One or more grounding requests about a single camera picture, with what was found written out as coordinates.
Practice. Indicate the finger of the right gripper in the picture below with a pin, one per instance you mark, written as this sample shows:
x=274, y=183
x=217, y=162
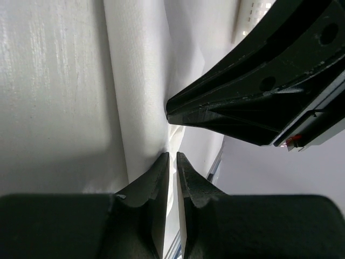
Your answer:
x=290, y=57
x=237, y=121

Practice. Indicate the white paper napkin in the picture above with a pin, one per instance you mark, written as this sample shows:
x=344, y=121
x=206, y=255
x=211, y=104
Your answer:
x=157, y=49

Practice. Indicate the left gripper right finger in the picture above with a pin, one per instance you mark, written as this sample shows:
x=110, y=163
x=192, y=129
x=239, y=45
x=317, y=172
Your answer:
x=219, y=225

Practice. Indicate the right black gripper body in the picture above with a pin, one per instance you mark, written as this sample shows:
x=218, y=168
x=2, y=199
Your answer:
x=320, y=121

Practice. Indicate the white plastic basket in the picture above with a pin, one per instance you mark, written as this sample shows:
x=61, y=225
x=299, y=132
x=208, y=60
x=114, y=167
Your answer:
x=249, y=15

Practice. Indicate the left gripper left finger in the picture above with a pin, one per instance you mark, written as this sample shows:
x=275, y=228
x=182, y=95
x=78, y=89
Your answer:
x=126, y=224

